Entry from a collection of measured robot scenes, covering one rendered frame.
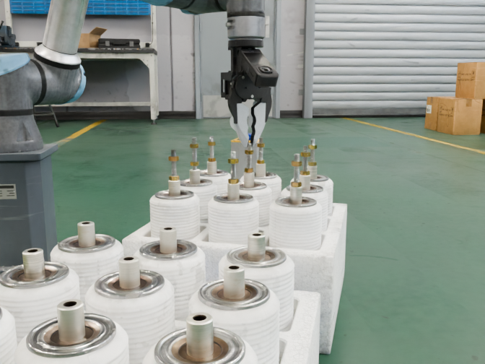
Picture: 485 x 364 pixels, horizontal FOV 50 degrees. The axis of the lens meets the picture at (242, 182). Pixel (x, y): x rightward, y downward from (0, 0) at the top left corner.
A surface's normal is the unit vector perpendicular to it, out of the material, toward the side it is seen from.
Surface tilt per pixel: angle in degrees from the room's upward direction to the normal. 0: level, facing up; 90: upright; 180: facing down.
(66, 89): 114
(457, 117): 90
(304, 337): 0
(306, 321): 0
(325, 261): 90
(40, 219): 90
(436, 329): 0
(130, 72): 90
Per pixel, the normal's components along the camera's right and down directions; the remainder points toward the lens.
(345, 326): 0.00, -0.98
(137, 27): 0.11, 0.19
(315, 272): -0.25, 0.19
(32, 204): 0.78, 0.12
